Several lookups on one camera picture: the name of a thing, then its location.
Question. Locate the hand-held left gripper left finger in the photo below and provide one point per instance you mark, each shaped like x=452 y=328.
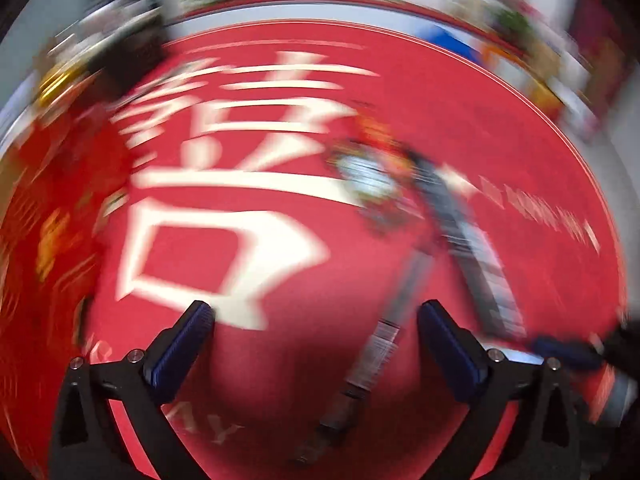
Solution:
x=185 y=340

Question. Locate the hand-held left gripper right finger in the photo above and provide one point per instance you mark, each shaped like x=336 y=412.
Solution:
x=450 y=350

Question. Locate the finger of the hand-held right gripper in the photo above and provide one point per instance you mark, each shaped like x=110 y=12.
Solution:
x=565 y=352

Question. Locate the slim grey pen-like tube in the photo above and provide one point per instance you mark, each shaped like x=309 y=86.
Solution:
x=380 y=330

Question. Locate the long dark packet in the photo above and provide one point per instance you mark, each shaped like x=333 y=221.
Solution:
x=475 y=255

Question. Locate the red and brown cardboard box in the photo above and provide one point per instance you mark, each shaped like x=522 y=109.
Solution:
x=50 y=200

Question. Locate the red packet with green character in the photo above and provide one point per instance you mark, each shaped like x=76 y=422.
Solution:
x=362 y=175

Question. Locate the red orange packet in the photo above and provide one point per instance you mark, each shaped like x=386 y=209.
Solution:
x=377 y=127

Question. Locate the red round printed tablecloth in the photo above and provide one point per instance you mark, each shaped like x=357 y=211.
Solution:
x=450 y=110

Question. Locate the black portable radio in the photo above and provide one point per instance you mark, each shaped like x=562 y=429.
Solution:
x=135 y=65

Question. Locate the glass jar with gold lid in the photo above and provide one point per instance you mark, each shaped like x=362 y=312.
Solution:
x=55 y=82

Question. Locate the blue box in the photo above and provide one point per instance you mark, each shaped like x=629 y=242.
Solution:
x=450 y=40

